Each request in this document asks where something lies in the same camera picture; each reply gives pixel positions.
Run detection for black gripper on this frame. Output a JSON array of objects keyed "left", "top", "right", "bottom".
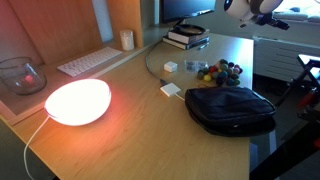
[{"left": 253, "top": 12, "right": 290, "bottom": 31}]

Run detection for white cube charger head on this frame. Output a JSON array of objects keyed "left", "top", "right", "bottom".
[{"left": 163, "top": 60, "right": 179, "bottom": 73}]

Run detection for clear plastic object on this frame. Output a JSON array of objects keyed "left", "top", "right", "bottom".
[{"left": 184, "top": 59, "right": 208, "bottom": 73}]

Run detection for light blue floor tape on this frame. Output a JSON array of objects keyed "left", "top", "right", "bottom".
[{"left": 249, "top": 129, "right": 278, "bottom": 172}]

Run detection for white radiator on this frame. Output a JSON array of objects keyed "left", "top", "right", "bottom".
[{"left": 252, "top": 35, "right": 320, "bottom": 84}]

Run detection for colourful felt ball trivet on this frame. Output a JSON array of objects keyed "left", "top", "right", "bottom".
[{"left": 196, "top": 58, "right": 244, "bottom": 86}]

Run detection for round black monitor base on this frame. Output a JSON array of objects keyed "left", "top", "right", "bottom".
[{"left": 174, "top": 18, "right": 207, "bottom": 36}]

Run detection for black fabric bag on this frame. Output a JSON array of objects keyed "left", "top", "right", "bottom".
[{"left": 184, "top": 85, "right": 277, "bottom": 136}]

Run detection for white flat adapter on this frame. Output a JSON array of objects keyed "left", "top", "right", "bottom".
[{"left": 160, "top": 82, "right": 182, "bottom": 97}]

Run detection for white keyboard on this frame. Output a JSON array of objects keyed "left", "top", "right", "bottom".
[{"left": 56, "top": 46, "right": 124, "bottom": 77}]

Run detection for glowing bowl lamp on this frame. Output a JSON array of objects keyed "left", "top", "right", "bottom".
[{"left": 44, "top": 78, "right": 113, "bottom": 127}]

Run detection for clear glass bowl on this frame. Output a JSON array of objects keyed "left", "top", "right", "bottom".
[{"left": 0, "top": 56, "right": 48, "bottom": 96}]

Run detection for black clamp orange handle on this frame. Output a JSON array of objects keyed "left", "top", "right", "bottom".
[{"left": 298, "top": 89, "right": 317, "bottom": 108}]

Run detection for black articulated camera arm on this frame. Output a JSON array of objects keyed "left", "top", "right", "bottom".
[{"left": 249, "top": 123, "right": 320, "bottom": 180}]

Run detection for grey braided cable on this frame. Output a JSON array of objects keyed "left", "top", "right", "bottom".
[{"left": 145, "top": 41, "right": 169, "bottom": 86}]

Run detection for white lamp cable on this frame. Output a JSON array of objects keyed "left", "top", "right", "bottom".
[{"left": 23, "top": 114, "right": 51, "bottom": 180}]

